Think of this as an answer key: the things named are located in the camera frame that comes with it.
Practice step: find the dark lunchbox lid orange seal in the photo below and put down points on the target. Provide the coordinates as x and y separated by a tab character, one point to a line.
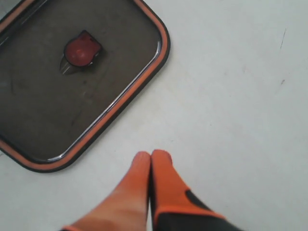
67	70

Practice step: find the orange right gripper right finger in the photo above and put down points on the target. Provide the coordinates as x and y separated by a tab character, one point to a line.
170	190

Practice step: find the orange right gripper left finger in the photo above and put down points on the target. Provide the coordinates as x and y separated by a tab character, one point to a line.
126	207

